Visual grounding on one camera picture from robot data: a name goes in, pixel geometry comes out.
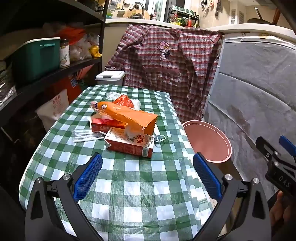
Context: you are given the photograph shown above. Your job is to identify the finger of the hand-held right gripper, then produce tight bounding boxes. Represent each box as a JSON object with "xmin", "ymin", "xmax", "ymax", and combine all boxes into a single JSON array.
[
  {"xmin": 255, "ymin": 136, "xmax": 281, "ymax": 163},
  {"xmin": 279, "ymin": 136, "xmax": 296, "ymax": 163}
]

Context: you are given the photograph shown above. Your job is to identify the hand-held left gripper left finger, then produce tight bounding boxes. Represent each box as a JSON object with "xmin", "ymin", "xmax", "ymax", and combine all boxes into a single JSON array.
[{"xmin": 25, "ymin": 152, "xmax": 103, "ymax": 241}]

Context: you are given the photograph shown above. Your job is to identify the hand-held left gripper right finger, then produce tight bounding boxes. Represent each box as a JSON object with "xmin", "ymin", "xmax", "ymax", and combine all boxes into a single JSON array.
[{"xmin": 193, "ymin": 152, "xmax": 271, "ymax": 241}]

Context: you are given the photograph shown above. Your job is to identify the pink plastic bin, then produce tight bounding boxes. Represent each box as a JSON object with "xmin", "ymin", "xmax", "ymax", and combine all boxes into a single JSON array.
[{"xmin": 182, "ymin": 120, "xmax": 233, "ymax": 176}]

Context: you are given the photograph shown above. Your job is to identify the red cardboard box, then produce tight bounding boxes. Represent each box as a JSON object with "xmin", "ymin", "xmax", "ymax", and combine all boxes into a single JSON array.
[{"xmin": 91, "ymin": 117, "xmax": 128, "ymax": 133}]

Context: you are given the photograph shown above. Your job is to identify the white lidded trash can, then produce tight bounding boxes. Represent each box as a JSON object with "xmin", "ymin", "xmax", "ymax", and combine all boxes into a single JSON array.
[{"xmin": 95, "ymin": 71, "xmax": 126, "ymax": 86}]

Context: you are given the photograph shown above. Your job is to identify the person's right hand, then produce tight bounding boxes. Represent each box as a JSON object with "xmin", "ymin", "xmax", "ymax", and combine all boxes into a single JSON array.
[{"xmin": 270, "ymin": 192, "xmax": 296, "ymax": 232}]

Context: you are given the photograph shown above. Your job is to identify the clear plastic wrapper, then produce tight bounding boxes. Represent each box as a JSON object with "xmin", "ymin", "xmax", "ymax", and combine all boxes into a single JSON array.
[{"xmin": 73, "ymin": 129, "xmax": 107, "ymax": 143}]

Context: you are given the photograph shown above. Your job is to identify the red and white carton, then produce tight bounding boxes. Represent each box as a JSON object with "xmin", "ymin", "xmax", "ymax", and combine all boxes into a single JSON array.
[{"xmin": 104, "ymin": 127, "xmax": 154, "ymax": 158}]

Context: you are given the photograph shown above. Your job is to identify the green checkered tablecloth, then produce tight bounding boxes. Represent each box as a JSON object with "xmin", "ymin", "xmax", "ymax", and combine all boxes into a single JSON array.
[{"xmin": 18, "ymin": 85, "xmax": 214, "ymax": 241}]

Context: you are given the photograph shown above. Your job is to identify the grey fabric cover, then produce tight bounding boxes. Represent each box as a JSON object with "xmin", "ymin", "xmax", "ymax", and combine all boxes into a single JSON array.
[{"xmin": 203, "ymin": 36, "xmax": 296, "ymax": 204}]

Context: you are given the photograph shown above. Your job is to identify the orange snack bag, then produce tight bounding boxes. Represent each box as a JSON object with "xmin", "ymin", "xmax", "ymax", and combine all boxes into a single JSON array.
[{"xmin": 91, "ymin": 101, "xmax": 158, "ymax": 136}]

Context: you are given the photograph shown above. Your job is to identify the white sack with red print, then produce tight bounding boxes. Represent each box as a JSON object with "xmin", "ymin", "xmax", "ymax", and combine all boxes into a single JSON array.
[{"xmin": 36, "ymin": 89, "xmax": 70, "ymax": 132}]

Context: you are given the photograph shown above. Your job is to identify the orange plastic bag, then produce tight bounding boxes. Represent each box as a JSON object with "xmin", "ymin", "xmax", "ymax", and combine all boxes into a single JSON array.
[{"xmin": 112, "ymin": 94, "xmax": 135, "ymax": 108}]

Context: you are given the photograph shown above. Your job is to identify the orange red bag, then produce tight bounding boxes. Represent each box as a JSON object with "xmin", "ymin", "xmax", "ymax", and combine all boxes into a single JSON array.
[{"xmin": 50, "ymin": 66, "xmax": 94, "ymax": 100}]

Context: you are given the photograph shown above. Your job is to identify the black shelf rack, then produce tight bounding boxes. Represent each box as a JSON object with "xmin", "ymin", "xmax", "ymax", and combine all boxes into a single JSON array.
[{"xmin": 0, "ymin": 0, "xmax": 109, "ymax": 130}]

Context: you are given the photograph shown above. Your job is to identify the red plaid shirt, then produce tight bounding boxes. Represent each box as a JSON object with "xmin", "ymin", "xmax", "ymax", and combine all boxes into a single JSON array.
[{"xmin": 105, "ymin": 23, "xmax": 222, "ymax": 124}]

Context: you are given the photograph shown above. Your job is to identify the silver foil bag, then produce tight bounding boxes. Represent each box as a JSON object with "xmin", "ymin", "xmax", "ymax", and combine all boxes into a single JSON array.
[{"xmin": 0, "ymin": 60, "xmax": 16, "ymax": 102}]

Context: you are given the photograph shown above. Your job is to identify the brown lidded spice jar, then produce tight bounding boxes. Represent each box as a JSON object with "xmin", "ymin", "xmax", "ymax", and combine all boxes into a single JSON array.
[{"xmin": 59, "ymin": 39, "xmax": 70, "ymax": 68}]

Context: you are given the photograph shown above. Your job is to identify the black pan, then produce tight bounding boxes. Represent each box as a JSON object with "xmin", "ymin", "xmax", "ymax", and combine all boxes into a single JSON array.
[{"xmin": 246, "ymin": 7, "xmax": 278, "ymax": 25}]

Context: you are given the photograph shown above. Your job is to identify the yellow plastic bag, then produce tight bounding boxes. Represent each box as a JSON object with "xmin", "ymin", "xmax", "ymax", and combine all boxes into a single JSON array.
[{"xmin": 89, "ymin": 44, "xmax": 102, "ymax": 58}]

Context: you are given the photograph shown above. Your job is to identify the teal storage box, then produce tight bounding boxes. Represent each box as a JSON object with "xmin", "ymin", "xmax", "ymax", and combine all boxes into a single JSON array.
[{"xmin": 11, "ymin": 37, "xmax": 61, "ymax": 85}]

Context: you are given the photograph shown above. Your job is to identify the clear bags of food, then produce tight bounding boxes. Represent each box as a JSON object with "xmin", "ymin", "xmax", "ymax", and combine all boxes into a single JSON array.
[{"xmin": 69, "ymin": 32, "xmax": 100, "ymax": 61}]

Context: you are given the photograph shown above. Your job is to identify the red plastic bag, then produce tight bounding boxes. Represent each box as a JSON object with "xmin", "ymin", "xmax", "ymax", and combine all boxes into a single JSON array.
[{"xmin": 54, "ymin": 27, "xmax": 86, "ymax": 44}]

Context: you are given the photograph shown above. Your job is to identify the black rack of bottles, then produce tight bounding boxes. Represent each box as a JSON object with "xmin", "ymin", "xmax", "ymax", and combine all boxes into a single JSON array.
[{"xmin": 168, "ymin": 7, "xmax": 200, "ymax": 28}]

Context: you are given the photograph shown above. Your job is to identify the hanging kitchen utensils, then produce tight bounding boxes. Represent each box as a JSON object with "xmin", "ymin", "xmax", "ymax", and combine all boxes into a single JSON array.
[{"xmin": 200, "ymin": 0, "xmax": 222, "ymax": 16}]

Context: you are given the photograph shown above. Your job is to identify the metal faucet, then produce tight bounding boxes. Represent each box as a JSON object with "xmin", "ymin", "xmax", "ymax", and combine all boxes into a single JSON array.
[{"xmin": 132, "ymin": 2, "xmax": 146, "ymax": 19}]

